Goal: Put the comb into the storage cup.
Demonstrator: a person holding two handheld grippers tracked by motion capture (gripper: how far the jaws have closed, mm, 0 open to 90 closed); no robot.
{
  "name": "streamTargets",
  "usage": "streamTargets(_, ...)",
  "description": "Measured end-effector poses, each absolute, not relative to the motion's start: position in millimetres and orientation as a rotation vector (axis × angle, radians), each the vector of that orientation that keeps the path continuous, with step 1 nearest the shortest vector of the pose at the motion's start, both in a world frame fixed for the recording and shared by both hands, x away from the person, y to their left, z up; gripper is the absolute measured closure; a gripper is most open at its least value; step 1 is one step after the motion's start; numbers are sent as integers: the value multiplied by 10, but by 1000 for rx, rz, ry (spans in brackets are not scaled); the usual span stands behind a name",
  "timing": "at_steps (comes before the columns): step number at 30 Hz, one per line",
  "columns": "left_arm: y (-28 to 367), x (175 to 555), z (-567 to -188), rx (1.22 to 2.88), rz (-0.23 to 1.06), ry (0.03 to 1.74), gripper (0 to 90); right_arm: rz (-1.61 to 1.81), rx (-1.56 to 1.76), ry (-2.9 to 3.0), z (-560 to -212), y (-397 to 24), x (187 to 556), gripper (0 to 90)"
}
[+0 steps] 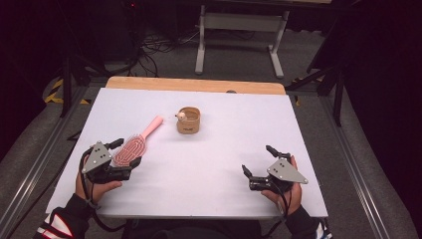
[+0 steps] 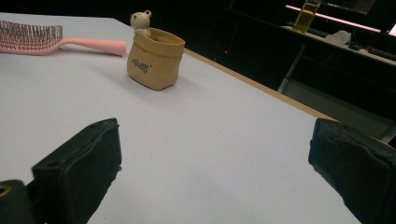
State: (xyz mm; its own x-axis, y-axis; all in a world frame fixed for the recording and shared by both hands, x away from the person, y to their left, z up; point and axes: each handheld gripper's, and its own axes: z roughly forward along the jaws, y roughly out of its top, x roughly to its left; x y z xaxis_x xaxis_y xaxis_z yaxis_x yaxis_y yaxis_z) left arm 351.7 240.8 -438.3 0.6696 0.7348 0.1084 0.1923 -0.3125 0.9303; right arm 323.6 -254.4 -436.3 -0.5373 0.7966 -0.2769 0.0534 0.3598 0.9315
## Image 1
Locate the person's dark torso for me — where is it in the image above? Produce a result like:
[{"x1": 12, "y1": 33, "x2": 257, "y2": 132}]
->
[{"x1": 120, "y1": 218, "x2": 268, "y2": 239}]

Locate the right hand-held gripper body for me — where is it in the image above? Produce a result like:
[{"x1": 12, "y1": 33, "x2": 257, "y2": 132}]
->
[{"x1": 248, "y1": 152, "x2": 310, "y2": 195}]

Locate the person's left hand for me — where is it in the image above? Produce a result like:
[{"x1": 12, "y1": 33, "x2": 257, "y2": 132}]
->
[{"x1": 75, "y1": 154, "x2": 123, "y2": 204}]

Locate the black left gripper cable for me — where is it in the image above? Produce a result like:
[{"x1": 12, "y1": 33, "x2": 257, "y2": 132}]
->
[{"x1": 78, "y1": 147, "x2": 128, "y2": 233}]

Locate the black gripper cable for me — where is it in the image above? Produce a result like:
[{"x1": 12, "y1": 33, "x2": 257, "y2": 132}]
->
[
  {"x1": 262, "y1": 185, "x2": 294, "y2": 239},
  {"x1": 78, "y1": 147, "x2": 128, "y2": 233}
]

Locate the grey metal rail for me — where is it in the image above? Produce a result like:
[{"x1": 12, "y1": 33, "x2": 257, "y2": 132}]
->
[
  {"x1": 0, "y1": 85, "x2": 98, "y2": 233},
  {"x1": 318, "y1": 95, "x2": 393, "y2": 239}
]

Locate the white board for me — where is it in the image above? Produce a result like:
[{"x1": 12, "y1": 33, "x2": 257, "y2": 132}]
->
[{"x1": 45, "y1": 87, "x2": 329, "y2": 221}]

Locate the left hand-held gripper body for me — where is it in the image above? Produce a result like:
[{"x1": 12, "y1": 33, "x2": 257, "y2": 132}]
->
[{"x1": 81, "y1": 140, "x2": 133, "y2": 184}]

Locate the black metal stand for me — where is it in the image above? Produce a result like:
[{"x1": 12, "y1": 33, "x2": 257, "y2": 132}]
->
[
  {"x1": 286, "y1": 64, "x2": 346, "y2": 127},
  {"x1": 59, "y1": 54, "x2": 112, "y2": 119}
]

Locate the wooden cup with bird figure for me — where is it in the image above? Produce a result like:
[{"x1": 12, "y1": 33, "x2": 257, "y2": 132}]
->
[{"x1": 174, "y1": 106, "x2": 202, "y2": 135}]

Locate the grey metal desk frame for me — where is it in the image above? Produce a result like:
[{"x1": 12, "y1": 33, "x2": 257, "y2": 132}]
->
[{"x1": 194, "y1": 4, "x2": 291, "y2": 80}]

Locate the wooden table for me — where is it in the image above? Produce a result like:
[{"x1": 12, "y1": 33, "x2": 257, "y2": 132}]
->
[{"x1": 105, "y1": 76, "x2": 287, "y2": 96}]

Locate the person's right hand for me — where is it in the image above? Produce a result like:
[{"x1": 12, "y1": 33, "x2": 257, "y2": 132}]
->
[{"x1": 261, "y1": 155, "x2": 304, "y2": 216}]

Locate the pink hairbrush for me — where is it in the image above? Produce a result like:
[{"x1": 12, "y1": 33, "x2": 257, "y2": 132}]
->
[{"x1": 111, "y1": 115, "x2": 164, "y2": 168}]

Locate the bundle of black floor cables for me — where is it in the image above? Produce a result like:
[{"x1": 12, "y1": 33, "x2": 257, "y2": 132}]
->
[{"x1": 130, "y1": 28, "x2": 200, "y2": 78}]

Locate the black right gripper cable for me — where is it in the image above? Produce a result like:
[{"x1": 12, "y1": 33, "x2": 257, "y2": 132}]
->
[{"x1": 262, "y1": 185, "x2": 294, "y2": 239}]

